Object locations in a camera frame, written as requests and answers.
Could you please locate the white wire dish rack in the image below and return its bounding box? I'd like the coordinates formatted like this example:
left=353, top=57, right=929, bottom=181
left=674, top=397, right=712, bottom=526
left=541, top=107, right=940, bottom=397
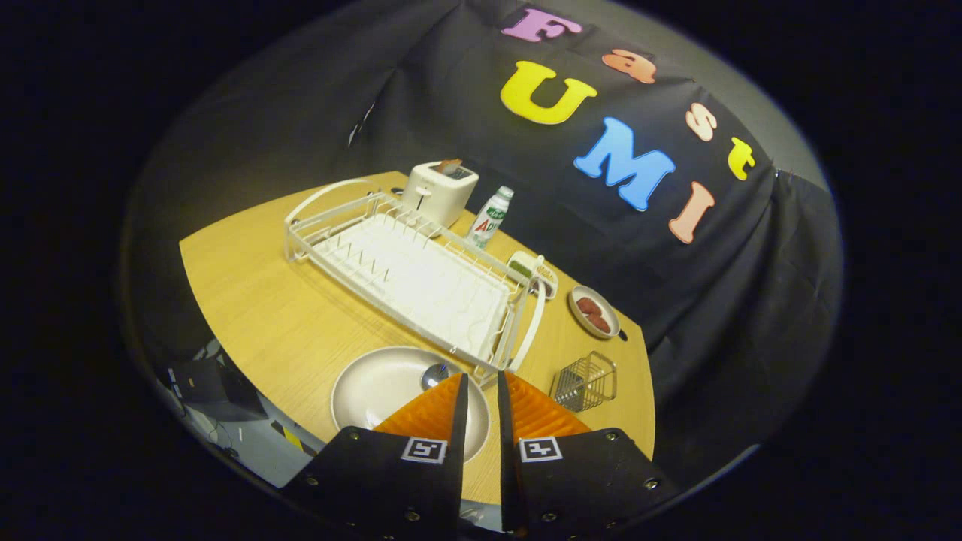
left=283, top=178, right=547, bottom=374

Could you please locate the beige round plate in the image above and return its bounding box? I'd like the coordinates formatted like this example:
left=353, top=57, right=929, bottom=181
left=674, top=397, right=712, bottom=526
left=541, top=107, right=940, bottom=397
left=331, top=346, right=491, bottom=463

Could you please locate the black backdrop cloth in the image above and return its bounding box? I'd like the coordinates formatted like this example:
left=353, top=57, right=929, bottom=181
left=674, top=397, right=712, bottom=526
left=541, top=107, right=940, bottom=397
left=124, top=0, right=843, bottom=489

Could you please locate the white toaster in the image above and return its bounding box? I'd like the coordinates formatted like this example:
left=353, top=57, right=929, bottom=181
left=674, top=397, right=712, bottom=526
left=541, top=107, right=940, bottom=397
left=402, top=161, right=480, bottom=228

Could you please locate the metal wire basket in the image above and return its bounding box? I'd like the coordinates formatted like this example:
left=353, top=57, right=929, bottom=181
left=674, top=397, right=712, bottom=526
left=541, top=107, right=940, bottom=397
left=550, top=351, right=619, bottom=413

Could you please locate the beige plate with meat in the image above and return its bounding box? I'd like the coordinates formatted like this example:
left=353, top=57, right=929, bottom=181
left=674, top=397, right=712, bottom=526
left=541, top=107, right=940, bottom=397
left=567, top=285, right=622, bottom=340

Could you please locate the black box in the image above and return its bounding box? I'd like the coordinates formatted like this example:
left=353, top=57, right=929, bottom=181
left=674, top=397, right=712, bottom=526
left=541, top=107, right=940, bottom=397
left=167, top=356, right=269, bottom=422

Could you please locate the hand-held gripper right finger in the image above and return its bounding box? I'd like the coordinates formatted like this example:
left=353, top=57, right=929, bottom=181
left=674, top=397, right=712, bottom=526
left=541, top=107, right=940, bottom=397
left=496, top=370, right=677, bottom=538

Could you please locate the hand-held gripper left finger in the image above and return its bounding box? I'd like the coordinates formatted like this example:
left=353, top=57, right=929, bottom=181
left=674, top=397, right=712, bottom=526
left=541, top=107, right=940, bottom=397
left=282, top=372, right=470, bottom=541

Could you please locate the white bottle with green label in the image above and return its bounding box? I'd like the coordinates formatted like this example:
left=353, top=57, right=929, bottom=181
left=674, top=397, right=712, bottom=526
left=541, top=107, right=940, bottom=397
left=466, top=186, right=515, bottom=250

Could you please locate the white divided dish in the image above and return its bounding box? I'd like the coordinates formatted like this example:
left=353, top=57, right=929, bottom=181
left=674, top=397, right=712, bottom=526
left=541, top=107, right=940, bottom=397
left=506, top=251, right=559, bottom=300

